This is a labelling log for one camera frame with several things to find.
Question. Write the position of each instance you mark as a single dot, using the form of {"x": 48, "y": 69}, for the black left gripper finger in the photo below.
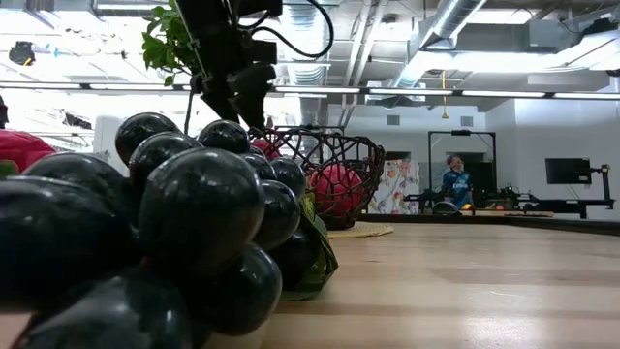
{"x": 223, "y": 104}
{"x": 254, "y": 97}

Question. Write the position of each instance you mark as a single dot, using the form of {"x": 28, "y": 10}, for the white box cabinet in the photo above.
{"x": 106, "y": 140}

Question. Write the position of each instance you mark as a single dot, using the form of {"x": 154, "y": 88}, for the silver corrugated duct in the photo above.
{"x": 302, "y": 72}

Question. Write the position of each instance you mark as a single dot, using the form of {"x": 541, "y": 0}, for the black ceiling-hung device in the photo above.
{"x": 21, "y": 52}

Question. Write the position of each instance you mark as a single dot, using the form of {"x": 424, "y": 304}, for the grey wall vent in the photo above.
{"x": 466, "y": 122}
{"x": 393, "y": 120}

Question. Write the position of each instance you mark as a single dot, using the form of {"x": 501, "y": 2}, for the silver spiral air duct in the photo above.
{"x": 450, "y": 19}

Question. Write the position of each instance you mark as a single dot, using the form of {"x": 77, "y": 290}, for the round woven straw placemat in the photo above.
{"x": 363, "y": 230}

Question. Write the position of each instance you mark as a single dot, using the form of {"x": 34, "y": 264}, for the red apple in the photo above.
{"x": 339, "y": 194}
{"x": 265, "y": 148}

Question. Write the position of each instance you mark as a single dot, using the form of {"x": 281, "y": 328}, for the red bell pepper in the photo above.
{"x": 24, "y": 148}

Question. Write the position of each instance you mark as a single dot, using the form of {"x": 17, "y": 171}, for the white ceiling light tube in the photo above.
{"x": 586, "y": 95}
{"x": 412, "y": 91}
{"x": 39, "y": 85}
{"x": 315, "y": 89}
{"x": 126, "y": 86}
{"x": 504, "y": 93}

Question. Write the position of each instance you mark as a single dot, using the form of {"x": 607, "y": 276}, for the floral printed curtain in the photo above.
{"x": 397, "y": 189}

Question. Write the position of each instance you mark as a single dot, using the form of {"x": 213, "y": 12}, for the green plant in white pot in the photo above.
{"x": 160, "y": 53}

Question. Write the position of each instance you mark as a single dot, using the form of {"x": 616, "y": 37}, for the person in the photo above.
{"x": 457, "y": 184}

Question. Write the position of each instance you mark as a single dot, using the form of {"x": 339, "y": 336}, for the black monitor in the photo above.
{"x": 567, "y": 171}

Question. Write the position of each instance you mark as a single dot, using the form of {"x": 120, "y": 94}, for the black metal door frame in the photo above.
{"x": 460, "y": 132}

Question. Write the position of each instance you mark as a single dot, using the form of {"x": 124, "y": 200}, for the black grape bunch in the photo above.
{"x": 198, "y": 208}

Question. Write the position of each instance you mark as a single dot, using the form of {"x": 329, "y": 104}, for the dark brown wicker basket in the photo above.
{"x": 349, "y": 220}

